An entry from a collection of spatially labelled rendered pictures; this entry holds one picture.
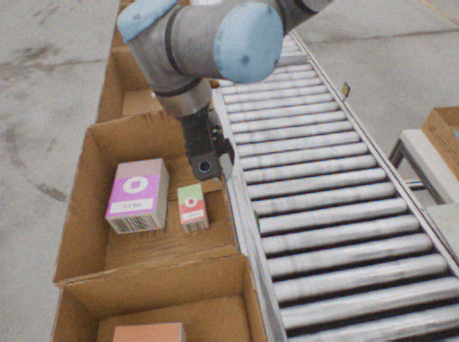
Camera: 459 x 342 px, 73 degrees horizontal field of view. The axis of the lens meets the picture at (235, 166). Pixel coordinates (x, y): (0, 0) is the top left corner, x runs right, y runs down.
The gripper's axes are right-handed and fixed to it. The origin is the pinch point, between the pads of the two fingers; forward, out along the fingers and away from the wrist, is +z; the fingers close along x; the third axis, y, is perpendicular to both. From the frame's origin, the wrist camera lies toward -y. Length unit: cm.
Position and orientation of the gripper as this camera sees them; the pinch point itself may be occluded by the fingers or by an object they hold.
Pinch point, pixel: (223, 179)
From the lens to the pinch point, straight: 67.2
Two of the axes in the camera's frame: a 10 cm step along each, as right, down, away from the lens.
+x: -9.5, 3.0, 0.7
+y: -1.8, -7.2, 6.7
